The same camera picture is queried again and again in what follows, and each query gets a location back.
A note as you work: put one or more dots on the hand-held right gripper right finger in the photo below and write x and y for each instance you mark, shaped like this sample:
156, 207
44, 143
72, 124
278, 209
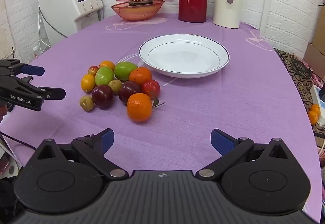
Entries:
221, 141

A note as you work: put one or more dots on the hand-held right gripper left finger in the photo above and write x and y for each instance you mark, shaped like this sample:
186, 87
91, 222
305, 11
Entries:
108, 137

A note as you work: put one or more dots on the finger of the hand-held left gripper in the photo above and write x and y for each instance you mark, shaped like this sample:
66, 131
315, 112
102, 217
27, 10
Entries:
54, 94
33, 70

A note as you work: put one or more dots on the brown longan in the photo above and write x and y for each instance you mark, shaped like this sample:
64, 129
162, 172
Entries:
115, 86
86, 103

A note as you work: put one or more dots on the yellow lemon fruit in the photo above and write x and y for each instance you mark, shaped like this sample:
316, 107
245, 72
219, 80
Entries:
88, 83

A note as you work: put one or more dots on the dark purple plum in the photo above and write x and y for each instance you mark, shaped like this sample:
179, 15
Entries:
102, 96
128, 92

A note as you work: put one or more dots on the tangerine with leaf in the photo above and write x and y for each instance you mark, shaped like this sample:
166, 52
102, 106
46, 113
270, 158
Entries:
139, 107

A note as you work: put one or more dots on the small red yellow plum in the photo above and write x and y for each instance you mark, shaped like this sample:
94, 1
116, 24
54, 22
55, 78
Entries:
93, 70

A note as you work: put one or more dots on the small green mango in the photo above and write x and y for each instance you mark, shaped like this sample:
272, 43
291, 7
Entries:
104, 76

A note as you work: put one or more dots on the deep orange kumquat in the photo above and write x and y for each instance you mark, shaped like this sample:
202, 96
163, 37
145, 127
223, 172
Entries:
107, 64

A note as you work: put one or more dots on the red apple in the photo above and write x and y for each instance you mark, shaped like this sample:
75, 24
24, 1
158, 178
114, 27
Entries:
151, 89

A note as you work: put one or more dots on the large green mango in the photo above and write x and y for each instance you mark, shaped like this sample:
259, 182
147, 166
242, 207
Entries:
126, 70

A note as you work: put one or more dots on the orange tangerine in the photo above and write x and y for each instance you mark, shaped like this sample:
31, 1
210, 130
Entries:
140, 76

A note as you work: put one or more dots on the white plate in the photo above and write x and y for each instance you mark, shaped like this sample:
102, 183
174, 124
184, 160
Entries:
182, 59

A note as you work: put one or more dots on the clear plastic bottle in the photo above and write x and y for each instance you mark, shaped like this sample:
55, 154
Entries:
36, 52

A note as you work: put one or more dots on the purple tablecloth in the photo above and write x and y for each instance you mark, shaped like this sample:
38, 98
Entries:
203, 112

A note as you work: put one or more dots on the beige stone slab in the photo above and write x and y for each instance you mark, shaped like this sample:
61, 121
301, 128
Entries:
5, 26

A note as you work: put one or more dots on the white water dispenser with screen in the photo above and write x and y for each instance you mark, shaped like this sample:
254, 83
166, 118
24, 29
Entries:
63, 13

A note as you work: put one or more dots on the small orange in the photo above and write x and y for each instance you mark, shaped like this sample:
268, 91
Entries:
312, 118
315, 108

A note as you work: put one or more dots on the leopard print blanket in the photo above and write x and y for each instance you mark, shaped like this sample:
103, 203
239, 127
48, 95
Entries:
297, 71

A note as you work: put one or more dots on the amber glass bowl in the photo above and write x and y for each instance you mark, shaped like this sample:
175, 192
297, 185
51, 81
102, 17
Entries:
137, 13

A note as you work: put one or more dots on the dark patterned box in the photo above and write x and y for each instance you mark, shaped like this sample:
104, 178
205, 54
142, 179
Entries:
140, 1

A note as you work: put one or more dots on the cardboard box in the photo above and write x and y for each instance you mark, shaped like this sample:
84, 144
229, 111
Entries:
316, 56

